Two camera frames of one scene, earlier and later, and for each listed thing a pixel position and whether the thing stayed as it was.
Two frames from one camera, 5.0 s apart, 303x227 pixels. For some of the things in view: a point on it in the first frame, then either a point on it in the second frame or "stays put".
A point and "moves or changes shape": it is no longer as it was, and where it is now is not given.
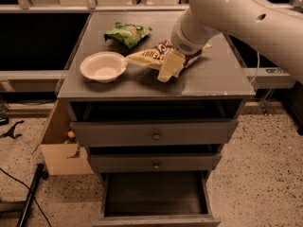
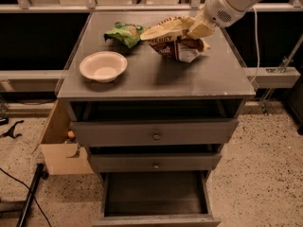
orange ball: (71, 134) stays put
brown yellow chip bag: (154, 58) moves or changes shape
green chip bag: (127, 34) stays put
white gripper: (182, 42) -> (219, 10)
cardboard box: (61, 157) stays put
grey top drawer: (154, 132) stays put
